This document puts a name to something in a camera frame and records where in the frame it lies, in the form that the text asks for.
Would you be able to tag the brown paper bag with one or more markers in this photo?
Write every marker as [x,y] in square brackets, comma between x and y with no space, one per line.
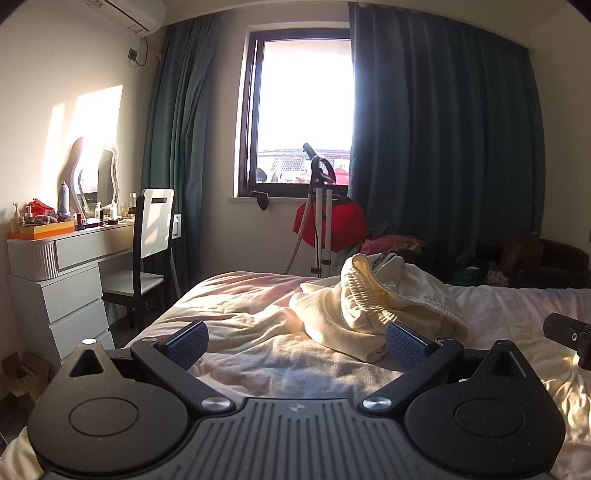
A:
[521,249]

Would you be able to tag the pile of dark clothes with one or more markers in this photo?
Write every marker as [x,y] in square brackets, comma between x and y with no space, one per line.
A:
[443,261]

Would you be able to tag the red bag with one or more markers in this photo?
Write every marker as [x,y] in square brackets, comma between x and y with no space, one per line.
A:
[346,224]

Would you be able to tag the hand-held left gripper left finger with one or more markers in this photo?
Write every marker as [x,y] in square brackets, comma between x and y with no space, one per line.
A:
[187,346]

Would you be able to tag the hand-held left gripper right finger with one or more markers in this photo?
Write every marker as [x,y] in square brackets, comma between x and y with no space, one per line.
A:
[406,346]

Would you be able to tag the dark teal curtain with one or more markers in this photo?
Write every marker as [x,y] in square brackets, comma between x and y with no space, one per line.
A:
[184,138]
[438,138]

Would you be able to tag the dark framed window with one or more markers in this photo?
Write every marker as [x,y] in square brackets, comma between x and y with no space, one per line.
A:
[300,106]

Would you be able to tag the white air conditioner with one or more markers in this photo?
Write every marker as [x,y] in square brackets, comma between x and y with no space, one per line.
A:
[131,11]

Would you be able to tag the group of cosmetic bottles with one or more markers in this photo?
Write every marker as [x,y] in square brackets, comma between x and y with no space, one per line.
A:
[113,212]

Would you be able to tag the cream sweatshirt with black trim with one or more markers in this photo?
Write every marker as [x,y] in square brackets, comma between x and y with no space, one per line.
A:
[364,304]

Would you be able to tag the grey spray can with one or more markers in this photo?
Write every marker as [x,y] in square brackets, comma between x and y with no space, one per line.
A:
[63,198]

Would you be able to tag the dark sofa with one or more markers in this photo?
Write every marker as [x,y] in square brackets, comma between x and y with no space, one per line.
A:
[558,263]

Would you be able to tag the cardboard box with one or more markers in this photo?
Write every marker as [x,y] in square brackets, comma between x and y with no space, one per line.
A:
[25,376]

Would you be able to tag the orange flat box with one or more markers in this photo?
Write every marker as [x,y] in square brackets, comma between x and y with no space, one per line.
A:
[44,229]

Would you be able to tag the garment steamer with stand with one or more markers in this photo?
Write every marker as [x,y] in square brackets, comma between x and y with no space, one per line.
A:
[318,217]

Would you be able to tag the white and black chair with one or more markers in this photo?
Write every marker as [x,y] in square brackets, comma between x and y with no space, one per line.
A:
[152,226]

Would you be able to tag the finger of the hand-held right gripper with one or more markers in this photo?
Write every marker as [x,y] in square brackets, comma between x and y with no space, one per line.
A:
[565,333]

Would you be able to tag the white dressing table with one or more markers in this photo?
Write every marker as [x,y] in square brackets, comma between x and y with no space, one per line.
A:
[69,277]

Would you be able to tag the wavy framed mirror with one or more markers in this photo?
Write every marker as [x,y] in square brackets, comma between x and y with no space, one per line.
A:
[104,175]

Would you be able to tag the white wall switch plate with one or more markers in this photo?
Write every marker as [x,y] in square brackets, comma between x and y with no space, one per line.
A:
[176,226]

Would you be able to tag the red cloth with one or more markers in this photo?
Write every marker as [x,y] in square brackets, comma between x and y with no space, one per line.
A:
[39,205]

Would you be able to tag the bed with pale sheet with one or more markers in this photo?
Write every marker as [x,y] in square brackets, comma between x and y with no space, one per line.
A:
[258,323]

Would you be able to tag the pink clothing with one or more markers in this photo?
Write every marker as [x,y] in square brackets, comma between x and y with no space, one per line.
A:
[392,242]

